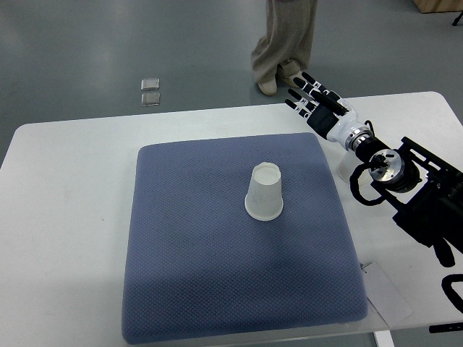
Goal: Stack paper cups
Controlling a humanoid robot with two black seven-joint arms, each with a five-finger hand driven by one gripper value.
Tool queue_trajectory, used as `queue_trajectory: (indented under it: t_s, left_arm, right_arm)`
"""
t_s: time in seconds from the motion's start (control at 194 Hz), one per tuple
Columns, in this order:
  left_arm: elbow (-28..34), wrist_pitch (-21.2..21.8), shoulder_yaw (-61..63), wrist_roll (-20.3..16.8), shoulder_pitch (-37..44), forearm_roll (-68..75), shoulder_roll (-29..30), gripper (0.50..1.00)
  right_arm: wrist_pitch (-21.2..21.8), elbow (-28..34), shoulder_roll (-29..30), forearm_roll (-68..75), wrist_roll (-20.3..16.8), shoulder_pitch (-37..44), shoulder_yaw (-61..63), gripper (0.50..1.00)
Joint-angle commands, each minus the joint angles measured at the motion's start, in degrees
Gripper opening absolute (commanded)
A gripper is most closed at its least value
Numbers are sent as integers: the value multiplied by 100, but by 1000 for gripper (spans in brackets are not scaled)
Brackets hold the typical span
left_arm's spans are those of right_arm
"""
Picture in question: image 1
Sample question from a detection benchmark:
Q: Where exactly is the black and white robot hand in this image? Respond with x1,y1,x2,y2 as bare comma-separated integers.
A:
285,72,361,147

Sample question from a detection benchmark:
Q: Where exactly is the white paper cup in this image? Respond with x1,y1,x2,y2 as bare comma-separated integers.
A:
337,151,362,183
245,162,284,221

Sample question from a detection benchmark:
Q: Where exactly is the person in beige trousers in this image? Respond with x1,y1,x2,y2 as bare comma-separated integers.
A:
251,0,318,95

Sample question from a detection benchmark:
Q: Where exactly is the white paper cup on cushion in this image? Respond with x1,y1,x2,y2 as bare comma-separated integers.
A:
245,162,284,221

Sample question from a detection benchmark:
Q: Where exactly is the wooden furniture corner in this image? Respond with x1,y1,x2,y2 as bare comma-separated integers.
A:
413,0,462,14

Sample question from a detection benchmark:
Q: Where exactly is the black object at edge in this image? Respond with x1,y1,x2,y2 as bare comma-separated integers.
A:
451,12,463,26

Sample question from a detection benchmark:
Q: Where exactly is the upper metal floor plate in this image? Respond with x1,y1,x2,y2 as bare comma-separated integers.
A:
140,77,160,91

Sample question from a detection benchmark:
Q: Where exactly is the white paper tag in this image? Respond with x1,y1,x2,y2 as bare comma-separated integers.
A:
362,262,413,327

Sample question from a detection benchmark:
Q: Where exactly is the blue textured cushion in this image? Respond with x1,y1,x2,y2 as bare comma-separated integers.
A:
122,133,368,344

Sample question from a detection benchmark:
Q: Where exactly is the white table leg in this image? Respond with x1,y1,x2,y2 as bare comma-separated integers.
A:
373,330,395,347

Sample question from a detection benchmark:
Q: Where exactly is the black table control panel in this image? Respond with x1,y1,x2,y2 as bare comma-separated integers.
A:
428,322,463,334

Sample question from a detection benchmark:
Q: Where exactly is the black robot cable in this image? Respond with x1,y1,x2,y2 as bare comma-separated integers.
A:
349,163,390,207

